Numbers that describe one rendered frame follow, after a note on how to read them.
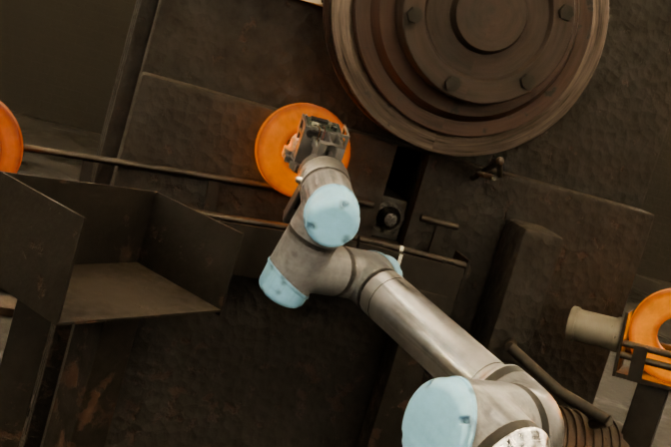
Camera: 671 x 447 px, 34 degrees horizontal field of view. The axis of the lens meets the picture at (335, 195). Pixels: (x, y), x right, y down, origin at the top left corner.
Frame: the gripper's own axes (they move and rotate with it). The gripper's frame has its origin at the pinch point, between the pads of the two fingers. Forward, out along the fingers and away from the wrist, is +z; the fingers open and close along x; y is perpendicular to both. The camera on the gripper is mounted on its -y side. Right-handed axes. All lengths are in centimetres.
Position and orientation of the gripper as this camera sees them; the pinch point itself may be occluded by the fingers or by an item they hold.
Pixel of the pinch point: (306, 139)
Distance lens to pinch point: 179.2
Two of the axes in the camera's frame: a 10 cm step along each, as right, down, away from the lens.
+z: -1.2, -4.2, 9.0
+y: 3.0, -8.8, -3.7
